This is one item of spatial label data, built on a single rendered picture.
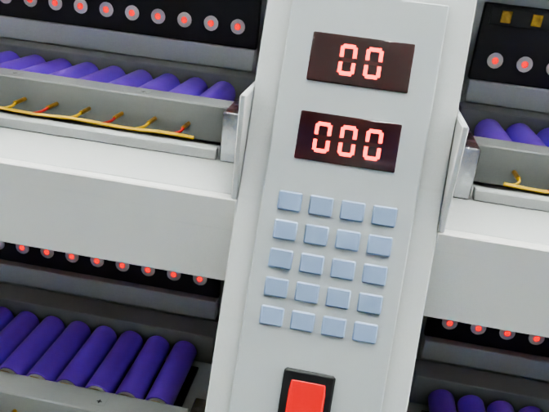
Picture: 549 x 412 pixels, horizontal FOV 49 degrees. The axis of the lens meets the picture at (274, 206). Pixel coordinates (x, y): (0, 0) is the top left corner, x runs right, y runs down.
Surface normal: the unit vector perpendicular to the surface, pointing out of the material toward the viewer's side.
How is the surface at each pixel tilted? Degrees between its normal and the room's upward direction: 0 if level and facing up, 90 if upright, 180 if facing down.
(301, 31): 90
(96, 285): 110
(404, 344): 90
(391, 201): 90
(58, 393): 20
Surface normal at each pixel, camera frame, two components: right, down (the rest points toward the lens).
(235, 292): -0.11, 0.04
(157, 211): -0.15, 0.37
